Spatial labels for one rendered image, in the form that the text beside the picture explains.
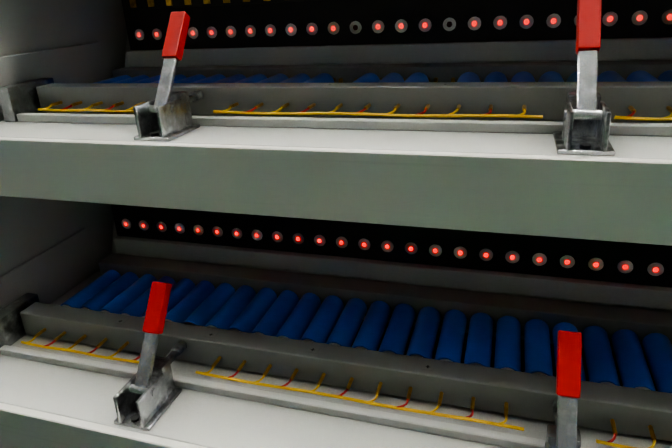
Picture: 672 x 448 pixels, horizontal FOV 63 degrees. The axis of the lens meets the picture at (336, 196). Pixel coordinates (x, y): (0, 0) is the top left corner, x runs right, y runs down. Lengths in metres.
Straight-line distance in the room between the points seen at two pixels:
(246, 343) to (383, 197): 0.16
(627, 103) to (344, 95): 0.18
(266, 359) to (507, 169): 0.22
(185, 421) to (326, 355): 0.10
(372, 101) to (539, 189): 0.14
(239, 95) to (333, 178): 0.13
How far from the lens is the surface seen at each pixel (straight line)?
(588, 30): 0.35
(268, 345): 0.42
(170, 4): 0.58
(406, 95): 0.38
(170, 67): 0.41
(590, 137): 0.34
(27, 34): 0.57
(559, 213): 0.32
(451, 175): 0.31
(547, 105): 0.38
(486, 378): 0.39
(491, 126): 0.35
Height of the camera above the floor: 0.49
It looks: 1 degrees up
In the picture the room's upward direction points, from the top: 4 degrees clockwise
